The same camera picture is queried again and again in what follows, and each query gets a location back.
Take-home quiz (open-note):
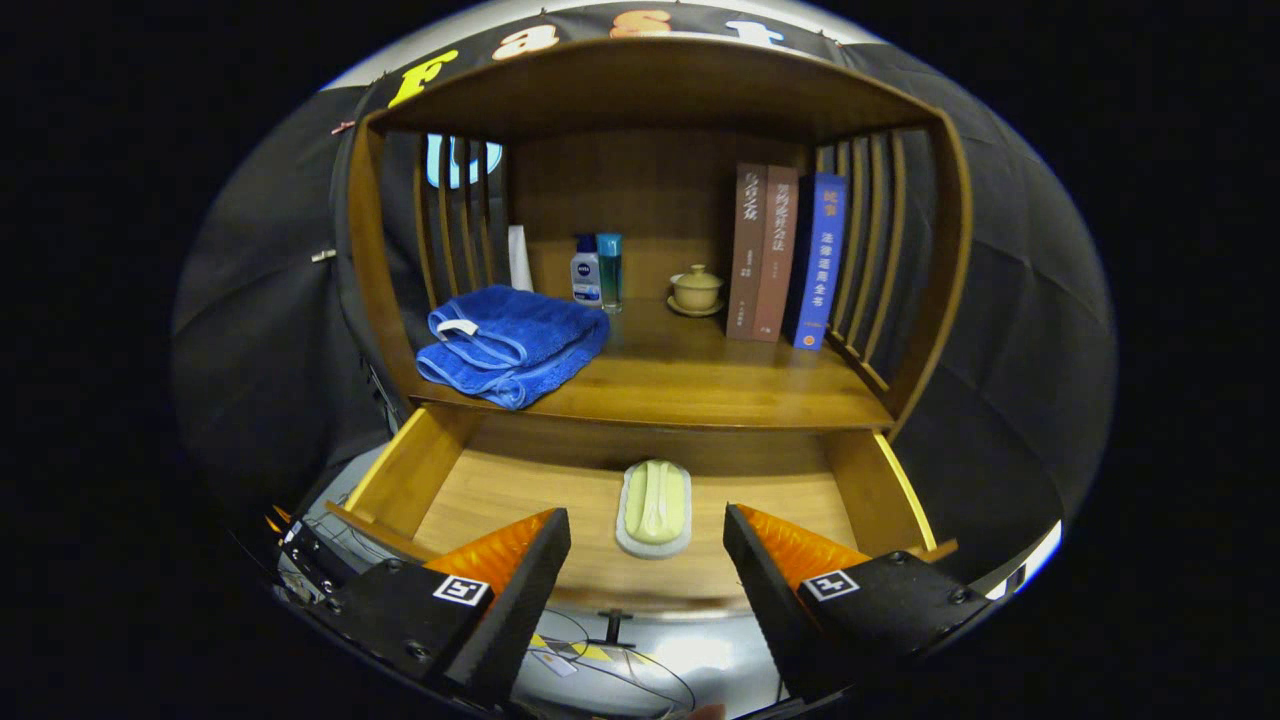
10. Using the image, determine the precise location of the blue book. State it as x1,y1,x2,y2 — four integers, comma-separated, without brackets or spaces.
783,172,849,351

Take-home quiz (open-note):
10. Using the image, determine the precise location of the white and blue lotion bottle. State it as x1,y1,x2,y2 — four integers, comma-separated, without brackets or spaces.
570,235,602,308

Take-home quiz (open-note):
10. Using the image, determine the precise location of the black backdrop cloth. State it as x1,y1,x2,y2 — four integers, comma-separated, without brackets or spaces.
170,0,1118,581

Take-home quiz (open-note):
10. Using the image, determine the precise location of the brown wooden cabinet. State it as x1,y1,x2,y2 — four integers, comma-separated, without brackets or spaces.
335,38,973,441

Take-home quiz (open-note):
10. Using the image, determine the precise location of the beige lidded teacup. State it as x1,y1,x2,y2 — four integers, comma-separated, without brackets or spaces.
671,264,723,311

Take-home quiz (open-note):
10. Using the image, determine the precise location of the thin black floor cable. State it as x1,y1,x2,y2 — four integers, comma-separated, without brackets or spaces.
545,610,698,716

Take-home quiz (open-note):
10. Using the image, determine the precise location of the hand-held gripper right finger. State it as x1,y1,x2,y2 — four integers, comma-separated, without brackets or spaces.
723,503,996,701

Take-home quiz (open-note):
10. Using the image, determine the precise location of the wooden drawer with black knob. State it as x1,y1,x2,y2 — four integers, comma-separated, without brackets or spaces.
325,403,959,649

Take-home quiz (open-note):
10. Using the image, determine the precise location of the teal bottle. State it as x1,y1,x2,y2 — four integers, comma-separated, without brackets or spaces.
596,233,623,314

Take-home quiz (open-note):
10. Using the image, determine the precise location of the wooden countertop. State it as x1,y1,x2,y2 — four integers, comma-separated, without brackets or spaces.
410,295,896,433

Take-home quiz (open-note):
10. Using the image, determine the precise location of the reddish brown book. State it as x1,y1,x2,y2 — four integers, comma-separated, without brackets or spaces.
752,165,800,344

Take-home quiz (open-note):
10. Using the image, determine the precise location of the dark brown book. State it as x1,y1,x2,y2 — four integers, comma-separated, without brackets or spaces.
726,163,769,341

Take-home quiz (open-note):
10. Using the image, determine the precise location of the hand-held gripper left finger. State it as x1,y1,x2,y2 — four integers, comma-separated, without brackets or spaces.
300,507,573,706

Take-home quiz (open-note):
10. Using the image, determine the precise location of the folded blue towel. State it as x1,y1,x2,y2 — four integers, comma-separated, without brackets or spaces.
415,285,611,411

